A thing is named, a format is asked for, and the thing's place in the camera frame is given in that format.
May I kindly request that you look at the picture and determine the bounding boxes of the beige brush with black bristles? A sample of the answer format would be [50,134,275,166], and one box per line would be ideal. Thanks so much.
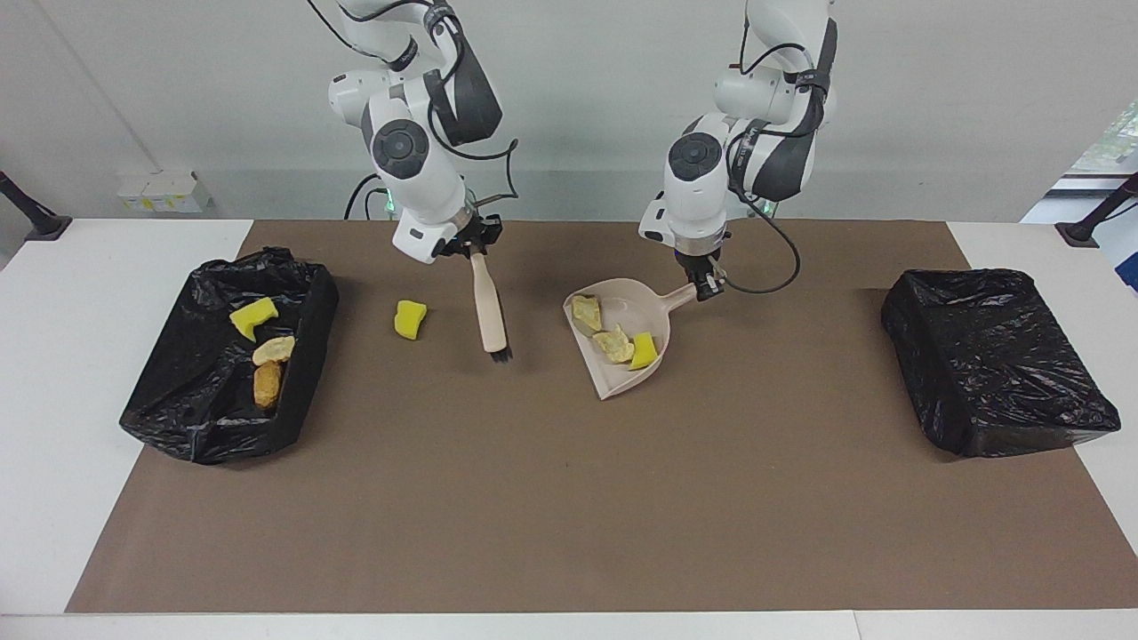
[469,252,515,364]

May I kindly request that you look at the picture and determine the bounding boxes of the beige plastic dustpan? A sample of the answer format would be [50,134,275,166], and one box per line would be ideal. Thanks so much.
[563,278,700,402]

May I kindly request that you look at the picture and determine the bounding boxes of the wide pale dumpling piece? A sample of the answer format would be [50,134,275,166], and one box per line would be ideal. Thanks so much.
[592,324,637,364]

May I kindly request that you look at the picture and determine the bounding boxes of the notched yellow sponge piece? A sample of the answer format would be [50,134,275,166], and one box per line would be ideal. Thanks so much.
[228,297,280,344]

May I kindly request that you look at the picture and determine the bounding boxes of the brown bread roll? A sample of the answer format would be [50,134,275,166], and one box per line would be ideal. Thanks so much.
[252,359,285,411]

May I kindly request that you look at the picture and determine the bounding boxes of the bin lined with black bag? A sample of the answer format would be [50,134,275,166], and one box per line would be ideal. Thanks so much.
[880,268,1123,460]
[118,246,341,466]

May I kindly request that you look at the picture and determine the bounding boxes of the brown paper table mat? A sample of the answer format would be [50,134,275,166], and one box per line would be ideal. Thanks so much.
[65,220,1138,614]

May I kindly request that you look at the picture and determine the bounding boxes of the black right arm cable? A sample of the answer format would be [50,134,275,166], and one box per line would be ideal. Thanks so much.
[307,0,522,211]

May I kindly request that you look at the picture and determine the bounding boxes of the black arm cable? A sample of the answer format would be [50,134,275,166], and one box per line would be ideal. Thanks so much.
[723,18,802,296]
[307,0,522,211]

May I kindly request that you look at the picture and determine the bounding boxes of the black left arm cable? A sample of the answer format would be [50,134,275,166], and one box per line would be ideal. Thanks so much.
[723,18,802,296]

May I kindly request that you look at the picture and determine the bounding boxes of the black base cable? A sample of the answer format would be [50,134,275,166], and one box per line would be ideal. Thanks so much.
[344,172,385,221]

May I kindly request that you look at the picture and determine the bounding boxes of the white wall socket box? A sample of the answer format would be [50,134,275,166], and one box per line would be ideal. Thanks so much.
[117,171,212,214]

